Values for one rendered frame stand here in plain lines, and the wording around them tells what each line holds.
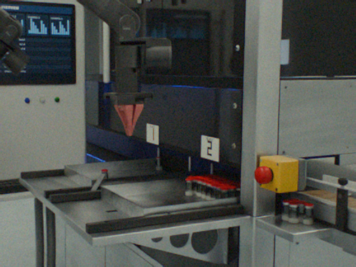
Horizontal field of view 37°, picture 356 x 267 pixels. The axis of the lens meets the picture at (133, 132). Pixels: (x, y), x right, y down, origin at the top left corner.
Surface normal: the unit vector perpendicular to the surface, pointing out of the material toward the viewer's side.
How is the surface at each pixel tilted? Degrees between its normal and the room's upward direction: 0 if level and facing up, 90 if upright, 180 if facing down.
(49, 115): 90
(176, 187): 90
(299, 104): 90
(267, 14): 90
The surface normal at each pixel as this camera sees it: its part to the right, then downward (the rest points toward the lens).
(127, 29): 0.01, 0.17
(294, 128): 0.41, 0.11
